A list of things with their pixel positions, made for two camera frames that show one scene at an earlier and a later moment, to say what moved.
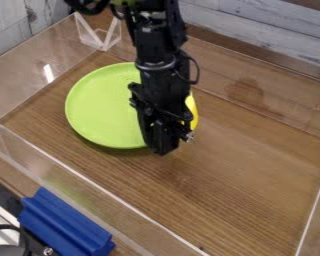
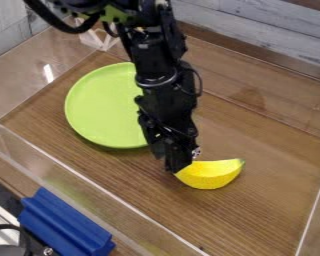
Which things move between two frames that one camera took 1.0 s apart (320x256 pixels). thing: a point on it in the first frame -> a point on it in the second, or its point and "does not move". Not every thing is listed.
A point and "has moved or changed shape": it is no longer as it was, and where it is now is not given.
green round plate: x=98 y=107 does not move
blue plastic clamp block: x=64 y=231 does not move
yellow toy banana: x=194 y=111 has moved or changed shape
